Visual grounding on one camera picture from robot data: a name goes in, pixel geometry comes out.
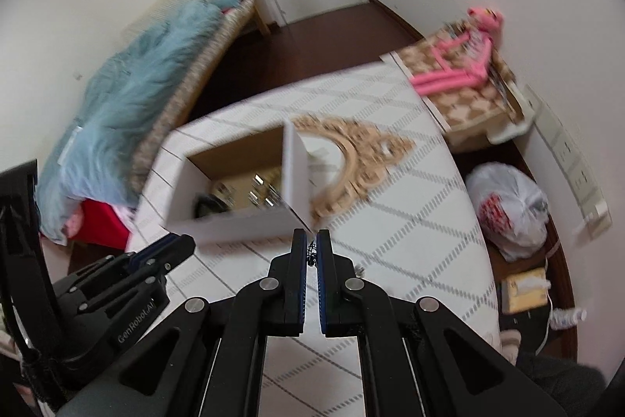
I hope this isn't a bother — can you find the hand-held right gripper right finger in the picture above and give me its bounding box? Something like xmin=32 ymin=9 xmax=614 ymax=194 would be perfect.
xmin=316 ymin=229 xmax=567 ymax=417

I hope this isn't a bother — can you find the thin silver chain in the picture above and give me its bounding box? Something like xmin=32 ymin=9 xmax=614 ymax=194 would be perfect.
xmin=246 ymin=173 xmax=281 ymax=209

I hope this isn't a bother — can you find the red cloth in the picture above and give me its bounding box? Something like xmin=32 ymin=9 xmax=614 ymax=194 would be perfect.
xmin=78 ymin=197 xmax=135 ymax=249

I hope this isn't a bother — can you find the white cardboard box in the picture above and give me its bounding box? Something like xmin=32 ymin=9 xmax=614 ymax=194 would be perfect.
xmin=163 ymin=119 xmax=313 ymax=244

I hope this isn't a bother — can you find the white quilt label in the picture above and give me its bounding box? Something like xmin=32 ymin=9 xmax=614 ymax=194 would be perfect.
xmin=56 ymin=126 xmax=89 ymax=166

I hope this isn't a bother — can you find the white charger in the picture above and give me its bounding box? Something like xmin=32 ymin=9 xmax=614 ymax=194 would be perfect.
xmin=583 ymin=202 xmax=613 ymax=242

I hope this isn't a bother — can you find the black fitness band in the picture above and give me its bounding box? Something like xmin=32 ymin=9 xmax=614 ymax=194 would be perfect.
xmin=193 ymin=195 xmax=225 ymax=217

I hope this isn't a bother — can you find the grey fuzzy slipper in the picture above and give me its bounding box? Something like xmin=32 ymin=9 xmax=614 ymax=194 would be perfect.
xmin=500 ymin=329 xmax=523 ymax=364

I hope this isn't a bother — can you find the pink plush toy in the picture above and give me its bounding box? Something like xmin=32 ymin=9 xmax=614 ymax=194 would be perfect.
xmin=412 ymin=7 xmax=506 ymax=96

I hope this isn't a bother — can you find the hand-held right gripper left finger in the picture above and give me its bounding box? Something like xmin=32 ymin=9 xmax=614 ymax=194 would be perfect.
xmin=59 ymin=227 xmax=308 ymax=417

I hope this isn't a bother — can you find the bed with checkered sheet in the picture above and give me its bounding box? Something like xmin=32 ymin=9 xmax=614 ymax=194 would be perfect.
xmin=129 ymin=0 xmax=271 ymax=193

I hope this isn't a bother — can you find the pink checkered sheet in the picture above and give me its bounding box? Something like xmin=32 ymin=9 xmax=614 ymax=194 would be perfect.
xmin=61 ymin=209 xmax=86 ymax=237

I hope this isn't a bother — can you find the white plastic bag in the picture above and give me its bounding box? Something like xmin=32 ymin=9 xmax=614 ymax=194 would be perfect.
xmin=465 ymin=162 xmax=550 ymax=262

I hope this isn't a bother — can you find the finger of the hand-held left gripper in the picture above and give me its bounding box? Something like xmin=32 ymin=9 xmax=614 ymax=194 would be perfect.
xmin=129 ymin=234 xmax=197 ymax=265
xmin=54 ymin=252 xmax=170 ymax=316

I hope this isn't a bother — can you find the white power strip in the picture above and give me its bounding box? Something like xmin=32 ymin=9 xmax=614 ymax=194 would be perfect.
xmin=522 ymin=84 xmax=611 ymax=222

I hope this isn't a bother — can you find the thick silver chain bracelet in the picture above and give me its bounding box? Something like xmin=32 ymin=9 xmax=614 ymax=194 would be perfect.
xmin=305 ymin=243 xmax=367 ymax=276

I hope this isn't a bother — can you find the light blue quilt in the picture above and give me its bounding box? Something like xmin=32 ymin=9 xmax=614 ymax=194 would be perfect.
xmin=36 ymin=0 xmax=257 ymax=242

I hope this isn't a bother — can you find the tissue box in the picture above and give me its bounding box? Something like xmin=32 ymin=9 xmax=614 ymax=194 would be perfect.
xmin=500 ymin=267 xmax=552 ymax=315

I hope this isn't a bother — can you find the small white bottle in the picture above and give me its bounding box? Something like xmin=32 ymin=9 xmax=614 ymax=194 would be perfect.
xmin=551 ymin=308 xmax=588 ymax=329

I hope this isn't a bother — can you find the diamond pattern white tablecloth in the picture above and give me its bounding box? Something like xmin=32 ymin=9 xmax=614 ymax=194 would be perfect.
xmin=124 ymin=60 xmax=504 ymax=417

